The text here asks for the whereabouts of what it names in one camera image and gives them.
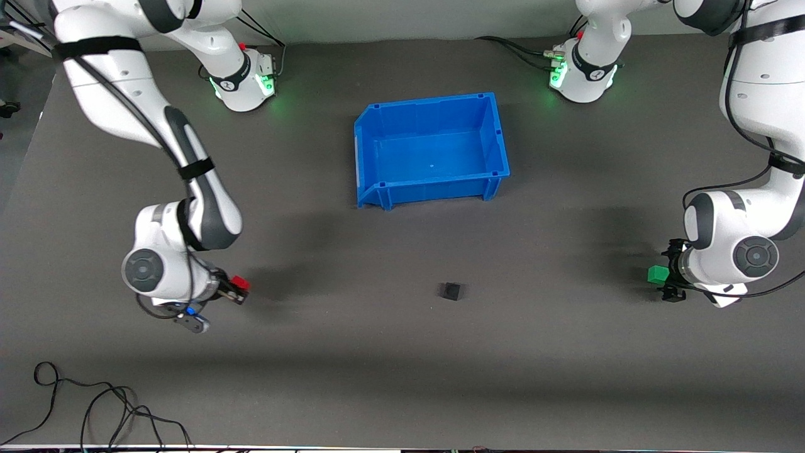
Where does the black cable along right arm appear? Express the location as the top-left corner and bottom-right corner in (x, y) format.
(60, 38), (218, 322)

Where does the loose black cable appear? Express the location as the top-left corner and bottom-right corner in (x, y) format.
(0, 362), (192, 449)

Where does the black left arm base cable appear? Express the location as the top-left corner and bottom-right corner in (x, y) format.
(475, 35), (567, 71)

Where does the dark grey table mat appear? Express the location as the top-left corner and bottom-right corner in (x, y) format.
(0, 25), (805, 449)

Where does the black arm base cable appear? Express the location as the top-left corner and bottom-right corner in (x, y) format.
(236, 9), (287, 79)
(475, 35), (567, 71)

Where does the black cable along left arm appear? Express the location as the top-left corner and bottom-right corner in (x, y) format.
(681, 0), (805, 300)

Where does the blue plastic storage bin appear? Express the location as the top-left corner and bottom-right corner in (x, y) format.
(353, 92), (511, 211)

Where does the aluminium frame rail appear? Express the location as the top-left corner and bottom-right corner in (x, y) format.
(0, 18), (54, 59)

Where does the black right arm base cable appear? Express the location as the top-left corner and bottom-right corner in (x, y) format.
(236, 9), (287, 79)

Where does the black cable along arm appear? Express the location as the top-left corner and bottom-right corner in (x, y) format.
(60, 38), (218, 322)
(681, 0), (805, 300)

